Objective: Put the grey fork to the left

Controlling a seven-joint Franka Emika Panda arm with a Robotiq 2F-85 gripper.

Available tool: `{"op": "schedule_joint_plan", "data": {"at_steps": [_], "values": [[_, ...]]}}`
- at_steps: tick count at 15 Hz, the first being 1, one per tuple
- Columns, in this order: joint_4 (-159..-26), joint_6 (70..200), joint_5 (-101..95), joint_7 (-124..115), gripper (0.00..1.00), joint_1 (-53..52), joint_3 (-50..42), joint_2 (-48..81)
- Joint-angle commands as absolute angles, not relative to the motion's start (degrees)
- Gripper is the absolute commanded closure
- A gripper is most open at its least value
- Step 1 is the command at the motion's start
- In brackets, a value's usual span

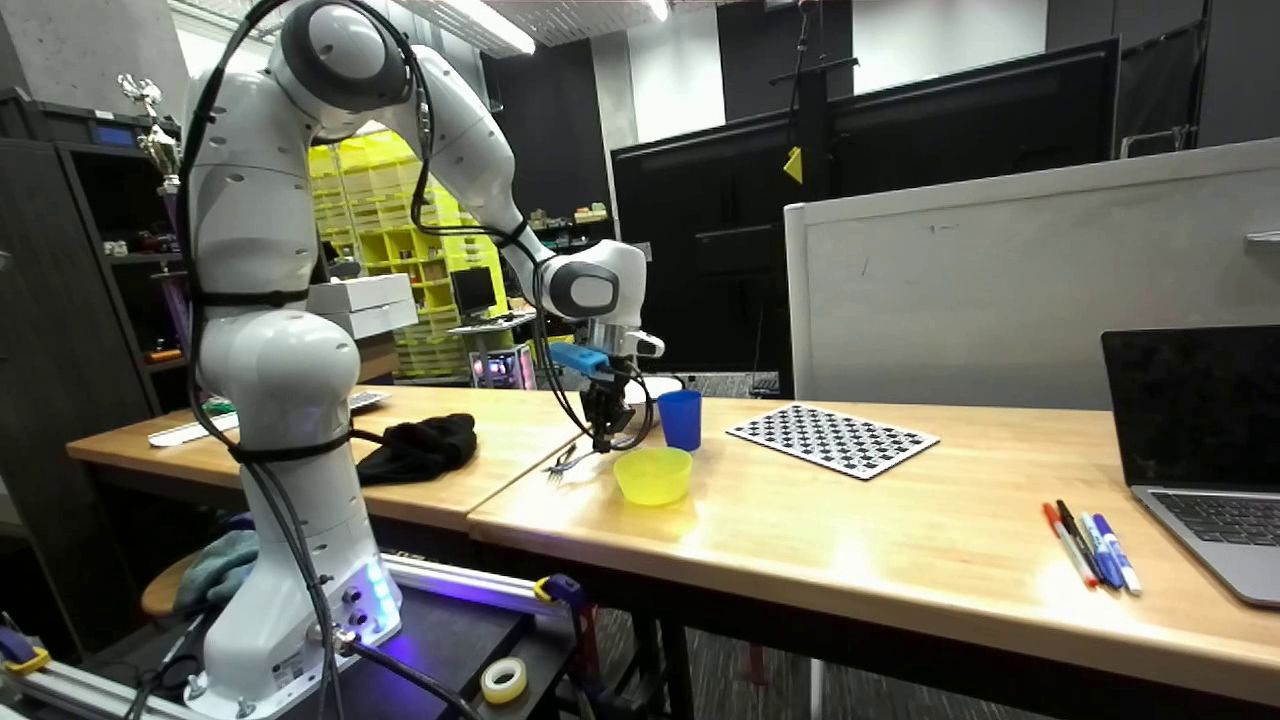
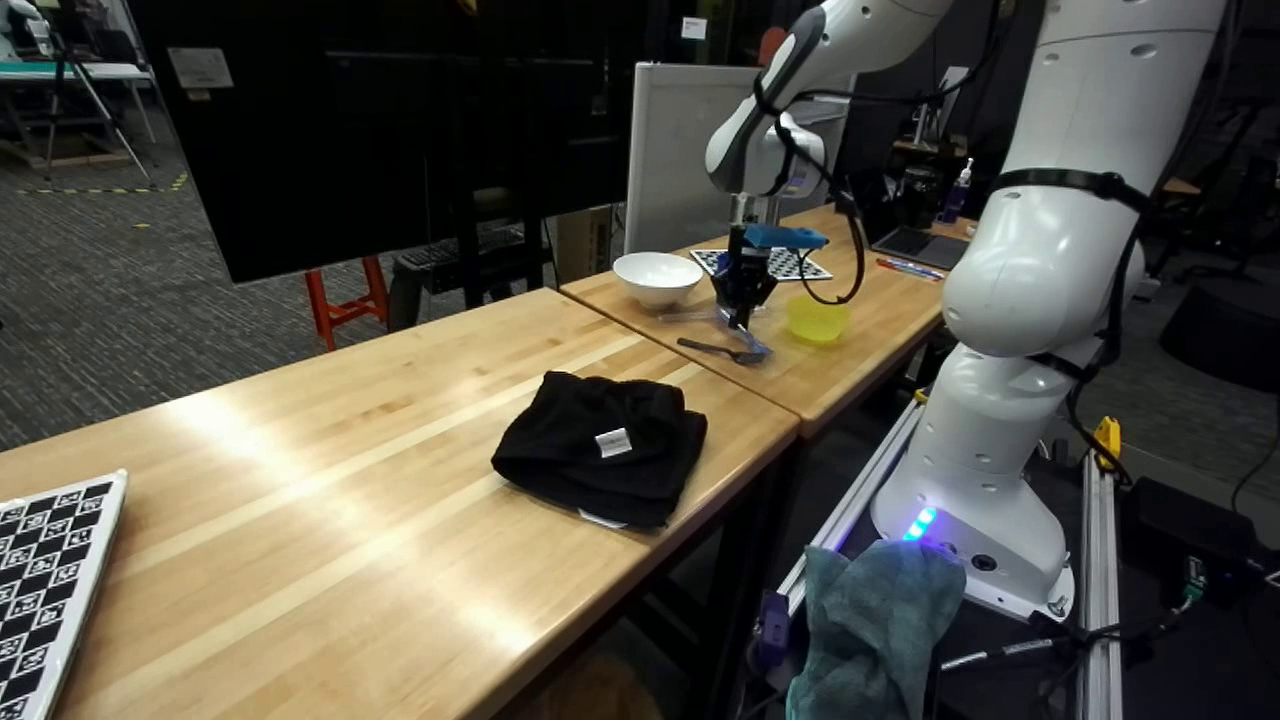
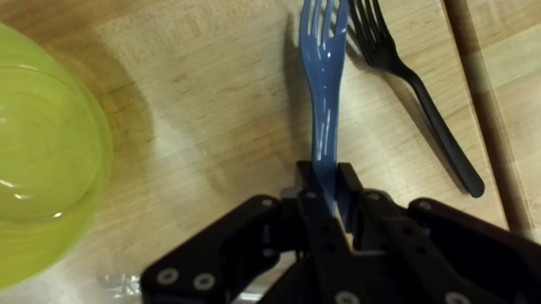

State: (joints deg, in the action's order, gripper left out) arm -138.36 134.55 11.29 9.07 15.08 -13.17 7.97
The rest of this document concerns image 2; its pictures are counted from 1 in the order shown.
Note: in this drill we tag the yellow plastic bowl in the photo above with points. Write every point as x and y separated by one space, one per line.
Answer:
819 321

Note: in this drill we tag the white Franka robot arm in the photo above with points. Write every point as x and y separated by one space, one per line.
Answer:
1054 266

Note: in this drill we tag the white bowl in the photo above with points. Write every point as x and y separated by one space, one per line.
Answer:
656 277

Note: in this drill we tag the teal cloth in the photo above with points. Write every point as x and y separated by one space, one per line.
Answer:
872 626

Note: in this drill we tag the aluminium frame rail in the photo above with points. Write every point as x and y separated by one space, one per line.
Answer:
1103 574
854 501

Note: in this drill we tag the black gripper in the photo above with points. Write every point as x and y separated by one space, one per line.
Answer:
740 277

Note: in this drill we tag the orange stool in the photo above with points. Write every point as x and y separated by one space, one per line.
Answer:
344 307

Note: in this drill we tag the white partition board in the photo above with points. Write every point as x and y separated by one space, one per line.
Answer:
682 153

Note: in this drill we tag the large white calibration board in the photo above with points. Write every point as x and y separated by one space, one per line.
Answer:
46 585

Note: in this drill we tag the black cloth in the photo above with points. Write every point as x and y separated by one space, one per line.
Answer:
602 447

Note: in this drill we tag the small checkerboard calibration sheet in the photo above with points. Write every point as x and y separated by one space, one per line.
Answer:
805 269

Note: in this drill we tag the grey laptop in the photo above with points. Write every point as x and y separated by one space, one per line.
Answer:
921 244

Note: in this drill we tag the large black monitor screen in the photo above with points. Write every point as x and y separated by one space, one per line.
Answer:
375 134

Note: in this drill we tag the grey spoon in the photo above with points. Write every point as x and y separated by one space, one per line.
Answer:
754 353

